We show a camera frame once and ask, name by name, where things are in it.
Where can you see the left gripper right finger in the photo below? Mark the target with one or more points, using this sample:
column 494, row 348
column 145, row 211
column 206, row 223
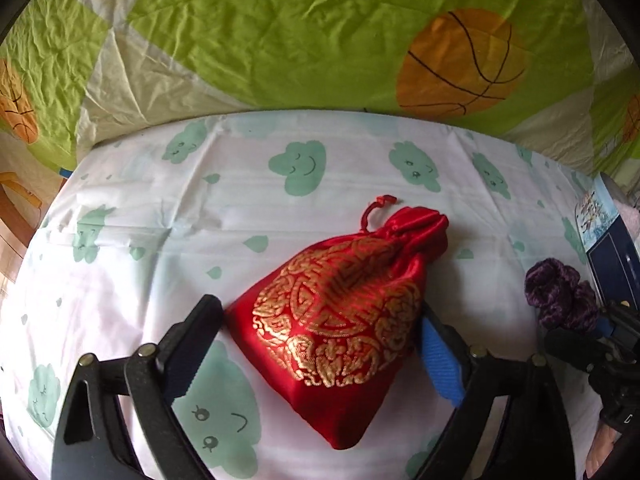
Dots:
column 533, row 440

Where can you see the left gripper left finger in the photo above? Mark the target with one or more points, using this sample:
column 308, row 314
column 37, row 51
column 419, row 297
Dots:
column 104, row 398

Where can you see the purple velvet scrunchie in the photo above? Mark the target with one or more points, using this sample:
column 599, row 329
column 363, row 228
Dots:
column 563, row 300

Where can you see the red gold drawstring pouch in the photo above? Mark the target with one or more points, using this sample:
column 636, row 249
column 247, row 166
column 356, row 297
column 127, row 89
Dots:
column 328, row 330

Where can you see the person's right hand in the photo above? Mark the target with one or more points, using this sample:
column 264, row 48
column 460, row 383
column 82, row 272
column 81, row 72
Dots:
column 601, row 447

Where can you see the round blue metal tin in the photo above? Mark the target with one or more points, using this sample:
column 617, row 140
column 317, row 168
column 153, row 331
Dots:
column 608, row 228

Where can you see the cloud print bed sheet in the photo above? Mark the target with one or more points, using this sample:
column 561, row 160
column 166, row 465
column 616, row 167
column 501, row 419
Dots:
column 149, row 223

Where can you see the green basketball print sheet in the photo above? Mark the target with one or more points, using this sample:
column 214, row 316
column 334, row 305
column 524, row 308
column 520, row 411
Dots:
column 552, row 75

